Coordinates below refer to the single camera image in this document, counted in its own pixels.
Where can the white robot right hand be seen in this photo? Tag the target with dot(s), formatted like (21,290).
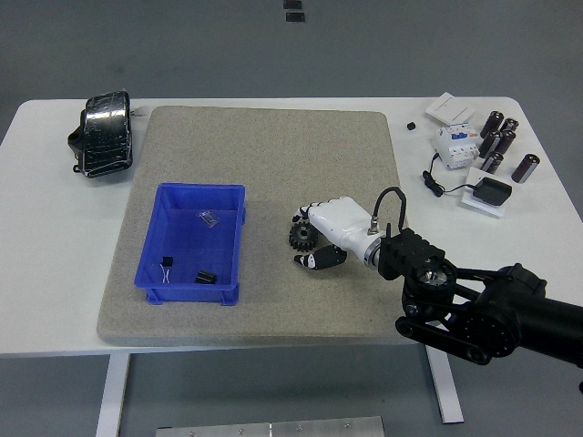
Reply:
(339,220)

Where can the black metal gear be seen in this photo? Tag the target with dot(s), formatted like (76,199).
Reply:
(206,277)
(300,238)

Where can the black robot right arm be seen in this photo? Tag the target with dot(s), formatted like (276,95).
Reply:
(501,314)

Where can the blue plastic box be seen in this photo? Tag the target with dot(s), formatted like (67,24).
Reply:
(191,246)

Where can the grey-brown mat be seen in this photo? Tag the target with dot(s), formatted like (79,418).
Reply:
(273,173)

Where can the small black cube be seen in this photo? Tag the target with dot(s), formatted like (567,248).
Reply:
(411,125)

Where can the small clear plastic bag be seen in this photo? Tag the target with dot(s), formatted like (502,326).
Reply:
(208,218)

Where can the white flat plate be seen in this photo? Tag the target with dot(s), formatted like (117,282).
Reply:
(473,203)

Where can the white circuit breaker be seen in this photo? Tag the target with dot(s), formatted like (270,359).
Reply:
(455,148)

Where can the black power adapter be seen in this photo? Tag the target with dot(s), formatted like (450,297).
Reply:
(492,191)

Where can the dark brown cylindrical capacitor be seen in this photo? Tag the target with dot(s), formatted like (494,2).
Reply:
(493,123)
(509,125)
(505,142)
(526,168)
(489,143)
(493,163)

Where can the white table leg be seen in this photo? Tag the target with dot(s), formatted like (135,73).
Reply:
(111,396)
(446,387)

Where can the black floor socket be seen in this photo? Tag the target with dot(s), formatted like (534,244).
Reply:
(295,17)
(292,4)

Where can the black tape-wrapped device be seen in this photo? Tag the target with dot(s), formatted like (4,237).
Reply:
(105,136)

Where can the white wall switch plate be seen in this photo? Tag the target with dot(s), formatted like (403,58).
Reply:
(450,109)

